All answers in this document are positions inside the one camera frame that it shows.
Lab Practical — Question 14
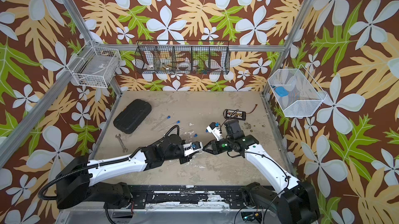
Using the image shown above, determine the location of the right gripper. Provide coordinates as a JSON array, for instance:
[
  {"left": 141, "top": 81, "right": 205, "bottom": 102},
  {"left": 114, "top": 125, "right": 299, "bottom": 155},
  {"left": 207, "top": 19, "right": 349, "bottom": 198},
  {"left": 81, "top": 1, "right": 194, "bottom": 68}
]
[{"left": 202, "top": 138, "right": 235, "bottom": 154}]

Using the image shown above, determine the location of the clear test tube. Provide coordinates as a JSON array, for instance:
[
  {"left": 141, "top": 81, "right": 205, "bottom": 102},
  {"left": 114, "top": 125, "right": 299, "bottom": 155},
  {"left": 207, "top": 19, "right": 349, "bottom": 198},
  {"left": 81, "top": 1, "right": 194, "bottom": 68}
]
[
  {"left": 151, "top": 117, "right": 168, "bottom": 131},
  {"left": 158, "top": 122, "right": 178, "bottom": 132}
]

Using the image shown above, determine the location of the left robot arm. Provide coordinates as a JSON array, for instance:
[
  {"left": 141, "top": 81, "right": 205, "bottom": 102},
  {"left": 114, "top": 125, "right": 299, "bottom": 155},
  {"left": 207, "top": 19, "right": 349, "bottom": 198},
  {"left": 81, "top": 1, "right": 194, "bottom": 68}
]
[{"left": 38, "top": 134, "right": 202, "bottom": 209}]

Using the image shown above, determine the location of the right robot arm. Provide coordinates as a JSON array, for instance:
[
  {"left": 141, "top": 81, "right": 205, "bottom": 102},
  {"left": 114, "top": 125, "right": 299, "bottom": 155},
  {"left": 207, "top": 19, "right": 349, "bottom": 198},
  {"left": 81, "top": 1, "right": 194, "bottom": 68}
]
[{"left": 203, "top": 120, "right": 321, "bottom": 224}]

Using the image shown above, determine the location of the metal wrench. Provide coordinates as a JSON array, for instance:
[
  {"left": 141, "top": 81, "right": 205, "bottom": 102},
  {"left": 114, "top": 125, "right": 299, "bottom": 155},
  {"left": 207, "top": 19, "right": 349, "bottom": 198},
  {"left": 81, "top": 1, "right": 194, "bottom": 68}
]
[{"left": 115, "top": 134, "right": 128, "bottom": 153}]

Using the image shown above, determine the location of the black tool case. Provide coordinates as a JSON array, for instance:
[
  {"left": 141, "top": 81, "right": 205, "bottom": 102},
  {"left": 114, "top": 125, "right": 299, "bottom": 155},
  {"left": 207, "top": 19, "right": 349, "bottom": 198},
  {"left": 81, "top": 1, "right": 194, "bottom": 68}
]
[{"left": 113, "top": 99, "right": 152, "bottom": 134}]

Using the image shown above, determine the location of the blue item in basket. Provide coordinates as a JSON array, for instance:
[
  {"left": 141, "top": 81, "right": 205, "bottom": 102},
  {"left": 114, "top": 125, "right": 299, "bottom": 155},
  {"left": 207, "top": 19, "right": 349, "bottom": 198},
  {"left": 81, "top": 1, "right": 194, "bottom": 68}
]
[{"left": 274, "top": 87, "right": 289, "bottom": 97}]

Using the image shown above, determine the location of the white mesh basket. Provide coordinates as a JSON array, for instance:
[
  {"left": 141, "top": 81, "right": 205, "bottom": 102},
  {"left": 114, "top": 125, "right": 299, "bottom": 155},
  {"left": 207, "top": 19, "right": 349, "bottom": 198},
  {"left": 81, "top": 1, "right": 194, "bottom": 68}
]
[{"left": 268, "top": 66, "right": 327, "bottom": 118}]

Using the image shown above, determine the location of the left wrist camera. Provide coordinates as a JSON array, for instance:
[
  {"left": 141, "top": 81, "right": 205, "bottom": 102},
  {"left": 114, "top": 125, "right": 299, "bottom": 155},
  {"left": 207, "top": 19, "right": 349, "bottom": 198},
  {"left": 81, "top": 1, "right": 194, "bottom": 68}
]
[{"left": 183, "top": 141, "right": 203, "bottom": 157}]

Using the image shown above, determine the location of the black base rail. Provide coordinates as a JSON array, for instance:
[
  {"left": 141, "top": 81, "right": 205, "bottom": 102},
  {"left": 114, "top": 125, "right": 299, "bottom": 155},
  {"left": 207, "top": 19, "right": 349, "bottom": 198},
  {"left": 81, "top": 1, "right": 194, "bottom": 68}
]
[{"left": 105, "top": 184, "right": 275, "bottom": 209}]

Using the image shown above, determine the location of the black wire basket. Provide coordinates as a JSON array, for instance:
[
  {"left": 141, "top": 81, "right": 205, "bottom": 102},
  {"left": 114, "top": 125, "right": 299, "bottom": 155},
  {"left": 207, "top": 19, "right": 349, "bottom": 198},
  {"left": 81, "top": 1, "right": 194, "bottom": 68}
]
[{"left": 133, "top": 40, "right": 231, "bottom": 75}]

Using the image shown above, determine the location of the white wire basket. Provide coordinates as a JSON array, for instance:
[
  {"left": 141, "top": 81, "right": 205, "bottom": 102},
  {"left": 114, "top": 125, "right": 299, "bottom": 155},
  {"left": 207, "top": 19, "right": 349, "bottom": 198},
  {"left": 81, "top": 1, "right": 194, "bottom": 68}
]
[{"left": 70, "top": 45, "right": 121, "bottom": 88}]

